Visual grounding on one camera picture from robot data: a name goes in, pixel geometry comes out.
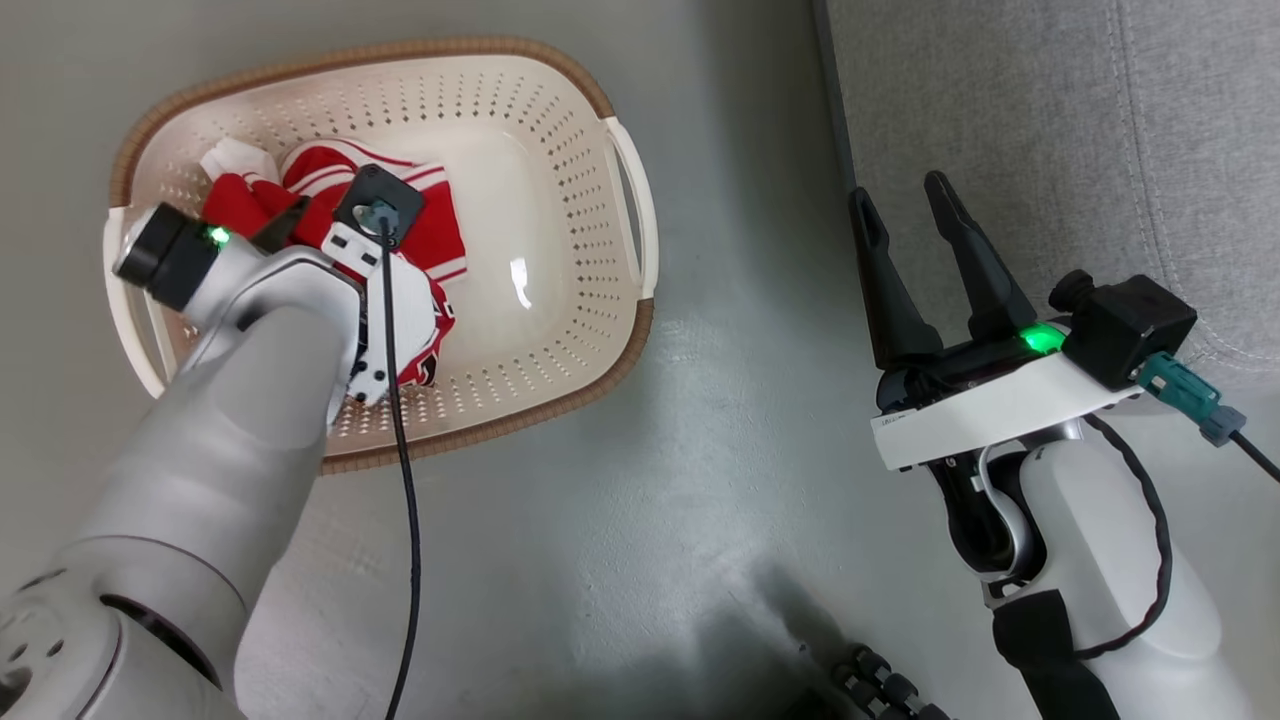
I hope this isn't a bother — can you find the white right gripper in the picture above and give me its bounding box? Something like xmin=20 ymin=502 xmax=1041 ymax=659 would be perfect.
xmin=847 ymin=169 xmax=1147 ymax=473

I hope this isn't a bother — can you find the cream perforated laundry basket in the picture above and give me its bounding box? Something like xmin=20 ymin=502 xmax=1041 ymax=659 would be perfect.
xmin=101 ymin=37 xmax=660 ymax=475

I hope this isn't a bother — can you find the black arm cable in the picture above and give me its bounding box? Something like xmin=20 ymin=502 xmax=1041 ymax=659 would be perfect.
xmin=1074 ymin=408 xmax=1280 ymax=663
xmin=379 ymin=205 xmax=424 ymax=720

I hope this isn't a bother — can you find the black corrugated cable conduit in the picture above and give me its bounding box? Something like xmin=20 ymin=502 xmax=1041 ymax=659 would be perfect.
xmin=828 ymin=644 xmax=953 ymax=720

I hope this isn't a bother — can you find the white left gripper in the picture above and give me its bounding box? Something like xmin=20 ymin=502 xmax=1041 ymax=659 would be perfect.
xmin=254 ymin=196 xmax=443 ymax=407

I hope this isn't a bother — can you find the grey fabric sofa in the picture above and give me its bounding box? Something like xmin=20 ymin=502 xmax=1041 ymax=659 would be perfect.
xmin=811 ymin=0 xmax=1280 ymax=441

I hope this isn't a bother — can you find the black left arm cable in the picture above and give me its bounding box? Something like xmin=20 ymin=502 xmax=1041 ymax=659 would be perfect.
xmin=379 ymin=205 xmax=424 ymax=720

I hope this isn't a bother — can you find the red basketball jersey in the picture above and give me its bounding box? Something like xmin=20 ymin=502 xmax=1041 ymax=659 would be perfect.
xmin=199 ymin=137 xmax=470 ymax=390

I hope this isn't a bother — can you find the teal right camera connector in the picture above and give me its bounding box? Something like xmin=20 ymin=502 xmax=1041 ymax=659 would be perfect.
xmin=1134 ymin=351 xmax=1249 ymax=449

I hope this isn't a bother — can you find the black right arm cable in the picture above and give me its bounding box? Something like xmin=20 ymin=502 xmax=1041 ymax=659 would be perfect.
xmin=1074 ymin=408 xmax=1280 ymax=663

